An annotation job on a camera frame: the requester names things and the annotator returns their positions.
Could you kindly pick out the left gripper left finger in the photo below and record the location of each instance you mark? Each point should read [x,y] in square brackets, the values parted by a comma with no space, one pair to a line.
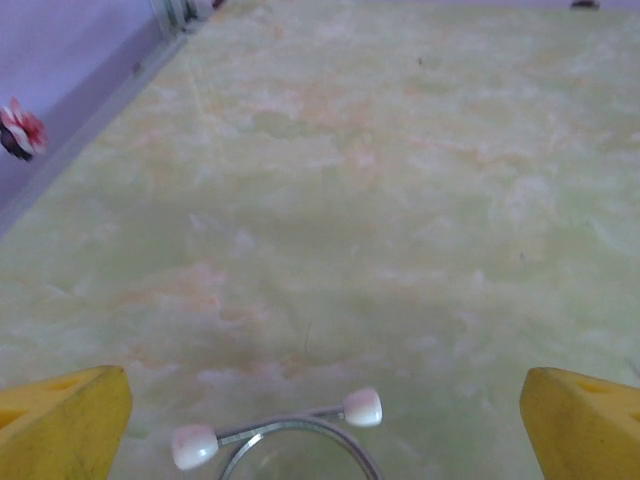
[60,430]

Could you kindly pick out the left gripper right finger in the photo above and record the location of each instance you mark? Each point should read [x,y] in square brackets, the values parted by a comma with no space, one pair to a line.
[585,430]

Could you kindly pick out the aluminium left side rail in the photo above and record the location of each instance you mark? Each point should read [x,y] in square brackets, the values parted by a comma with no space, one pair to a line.
[75,146]

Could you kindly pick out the aluminium left corner post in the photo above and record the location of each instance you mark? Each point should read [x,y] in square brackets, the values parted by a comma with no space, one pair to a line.
[172,17]

